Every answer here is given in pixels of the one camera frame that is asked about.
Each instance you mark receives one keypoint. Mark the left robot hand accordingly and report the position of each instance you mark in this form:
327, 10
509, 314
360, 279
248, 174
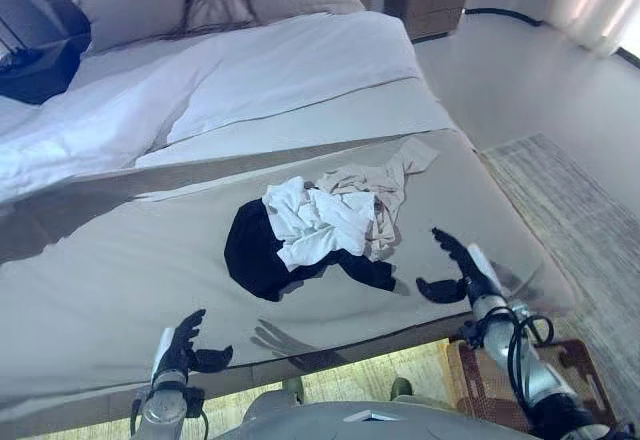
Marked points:
182, 345

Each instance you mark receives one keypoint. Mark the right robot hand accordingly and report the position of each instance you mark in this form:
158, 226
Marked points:
462, 270

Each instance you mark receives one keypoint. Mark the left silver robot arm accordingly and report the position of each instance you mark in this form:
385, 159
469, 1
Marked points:
162, 407

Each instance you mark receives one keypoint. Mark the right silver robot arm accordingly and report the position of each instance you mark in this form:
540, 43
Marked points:
525, 365

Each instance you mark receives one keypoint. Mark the brown woven laundry basket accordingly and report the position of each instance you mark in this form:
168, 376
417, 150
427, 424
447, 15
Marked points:
505, 390

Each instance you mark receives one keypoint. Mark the large bed with grey sheet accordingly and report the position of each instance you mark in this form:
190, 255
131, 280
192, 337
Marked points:
250, 170

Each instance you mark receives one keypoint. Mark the grey textured rug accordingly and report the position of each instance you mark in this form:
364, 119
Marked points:
565, 220

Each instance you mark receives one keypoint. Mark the beige garment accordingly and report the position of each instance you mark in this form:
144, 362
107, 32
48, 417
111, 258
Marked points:
385, 185

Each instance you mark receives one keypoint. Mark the black garment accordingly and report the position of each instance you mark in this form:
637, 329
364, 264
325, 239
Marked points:
260, 255

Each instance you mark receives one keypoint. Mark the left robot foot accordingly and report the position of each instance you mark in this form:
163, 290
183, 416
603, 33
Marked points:
295, 389

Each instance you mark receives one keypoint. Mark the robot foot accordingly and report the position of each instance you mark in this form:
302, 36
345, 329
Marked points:
295, 389
401, 387

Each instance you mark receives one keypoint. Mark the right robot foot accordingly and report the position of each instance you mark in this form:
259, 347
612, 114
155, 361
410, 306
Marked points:
401, 387

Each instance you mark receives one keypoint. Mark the white garment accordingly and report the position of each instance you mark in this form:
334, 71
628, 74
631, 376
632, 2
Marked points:
320, 227

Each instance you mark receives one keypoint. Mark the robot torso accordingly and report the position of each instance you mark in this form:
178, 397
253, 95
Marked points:
360, 417

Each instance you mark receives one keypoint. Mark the white duvet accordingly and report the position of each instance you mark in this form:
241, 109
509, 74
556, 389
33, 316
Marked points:
200, 80

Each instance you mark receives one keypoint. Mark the brown wooden nightstand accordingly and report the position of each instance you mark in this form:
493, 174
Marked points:
425, 2

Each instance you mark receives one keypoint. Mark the white curtain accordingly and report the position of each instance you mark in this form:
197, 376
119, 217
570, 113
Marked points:
575, 0

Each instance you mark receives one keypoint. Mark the dark blue blanket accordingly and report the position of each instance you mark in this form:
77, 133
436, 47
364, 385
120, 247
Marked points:
35, 67

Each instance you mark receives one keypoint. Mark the large grey pillow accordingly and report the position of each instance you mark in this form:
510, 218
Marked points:
130, 7

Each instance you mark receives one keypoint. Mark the striped patterned cushion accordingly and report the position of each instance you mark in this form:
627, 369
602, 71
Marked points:
220, 5

